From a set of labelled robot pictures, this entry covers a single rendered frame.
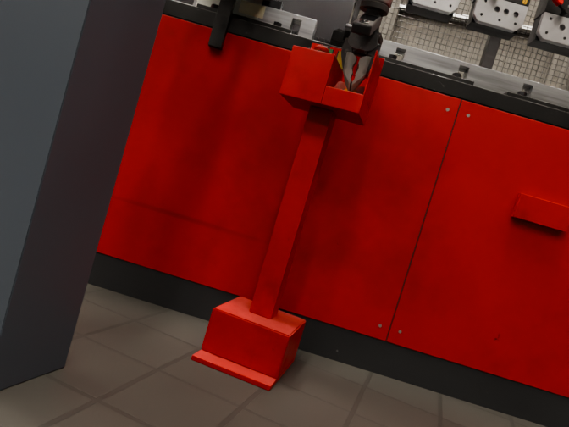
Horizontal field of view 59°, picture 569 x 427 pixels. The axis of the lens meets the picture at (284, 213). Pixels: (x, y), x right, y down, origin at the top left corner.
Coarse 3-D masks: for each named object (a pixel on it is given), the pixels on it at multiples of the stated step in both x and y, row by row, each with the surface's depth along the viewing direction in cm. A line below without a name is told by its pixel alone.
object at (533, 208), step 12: (516, 204) 142; (528, 204) 141; (540, 204) 141; (552, 204) 141; (516, 216) 141; (528, 216) 141; (540, 216) 141; (552, 216) 141; (564, 216) 141; (552, 228) 141; (564, 228) 141
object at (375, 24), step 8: (360, 16) 118; (368, 16) 119; (376, 16) 120; (352, 24) 114; (360, 24) 114; (368, 24) 114; (376, 24) 117; (352, 32) 115; (360, 32) 114; (368, 32) 114
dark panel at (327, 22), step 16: (176, 0) 211; (192, 0) 211; (288, 0) 209; (304, 0) 208; (320, 0) 208; (336, 0) 207; (352, 0) 207; (304, 16) 208; (320, 16) 208; (336, 16) 208; (320, 32) 208
